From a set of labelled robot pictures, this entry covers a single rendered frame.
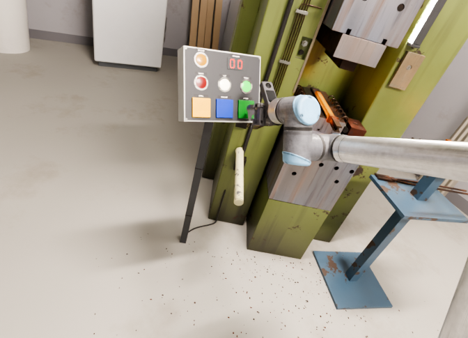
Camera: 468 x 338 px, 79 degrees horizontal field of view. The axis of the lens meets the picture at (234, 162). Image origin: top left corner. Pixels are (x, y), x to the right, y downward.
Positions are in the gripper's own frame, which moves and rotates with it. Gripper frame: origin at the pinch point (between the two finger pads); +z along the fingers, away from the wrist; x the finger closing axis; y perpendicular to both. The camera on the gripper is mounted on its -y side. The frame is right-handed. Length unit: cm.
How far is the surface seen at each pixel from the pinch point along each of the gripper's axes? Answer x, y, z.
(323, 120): 43.3, 4.8, 2.2
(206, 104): -18.1, -0.6, 2.5
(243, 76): -1.4, -12.7, 3.2
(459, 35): 92, -34, -29
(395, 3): 49, -40, -27
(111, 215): -50, 67, 90
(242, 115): -2.1, 3.3, 2.5
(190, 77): -24.3, -10.3, 3.2
